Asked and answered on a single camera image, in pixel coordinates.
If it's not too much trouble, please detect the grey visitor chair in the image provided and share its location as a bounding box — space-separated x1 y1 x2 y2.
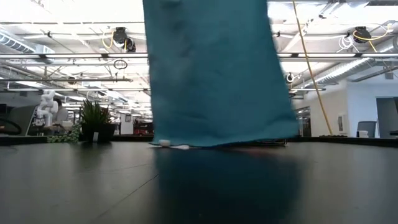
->
356 120 378 138

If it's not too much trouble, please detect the silver ceiling duct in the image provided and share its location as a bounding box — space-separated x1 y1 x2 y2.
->
0 32 56 56
303 37 398 90

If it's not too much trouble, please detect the small potted green plant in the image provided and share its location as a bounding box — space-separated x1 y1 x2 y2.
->
47 98 118 144

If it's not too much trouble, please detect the white robot figure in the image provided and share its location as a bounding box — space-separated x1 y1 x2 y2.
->
33 90 60 128

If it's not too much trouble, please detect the white wall dispenser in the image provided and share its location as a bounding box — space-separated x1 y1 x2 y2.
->
336 113 347 134

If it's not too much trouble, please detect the yellow power cable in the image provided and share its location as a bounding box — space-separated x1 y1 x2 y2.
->
291 0 334 136

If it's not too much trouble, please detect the light blue microfiber towel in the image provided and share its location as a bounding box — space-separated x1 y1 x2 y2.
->
142 0 300 151

